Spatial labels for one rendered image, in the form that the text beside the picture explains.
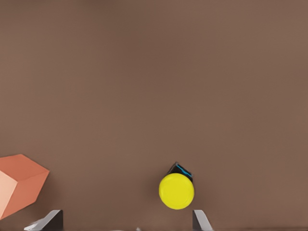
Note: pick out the yellow button with black base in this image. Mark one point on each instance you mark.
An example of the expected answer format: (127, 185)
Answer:
(176, 191)

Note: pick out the pink storage box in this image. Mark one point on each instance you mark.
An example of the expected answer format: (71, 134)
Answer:
(16, 183)

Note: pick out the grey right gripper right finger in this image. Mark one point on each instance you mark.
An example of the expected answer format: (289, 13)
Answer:
(201, 221)

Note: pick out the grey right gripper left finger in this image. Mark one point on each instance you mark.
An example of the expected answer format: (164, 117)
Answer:
(49, 221)

